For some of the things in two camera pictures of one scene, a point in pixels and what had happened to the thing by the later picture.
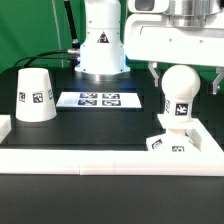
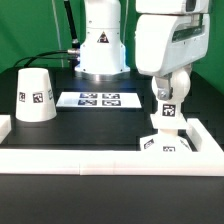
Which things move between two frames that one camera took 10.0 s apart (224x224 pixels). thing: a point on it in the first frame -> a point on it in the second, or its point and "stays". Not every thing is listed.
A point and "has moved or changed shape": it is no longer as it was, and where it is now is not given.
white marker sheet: x=126 y=99 stays
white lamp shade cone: x=35 y=100 stays
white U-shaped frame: x=209 y=161 stays
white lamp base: x=175 y=140 has moved or changed shape
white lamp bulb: x=180 y=83 has moved or changed shape
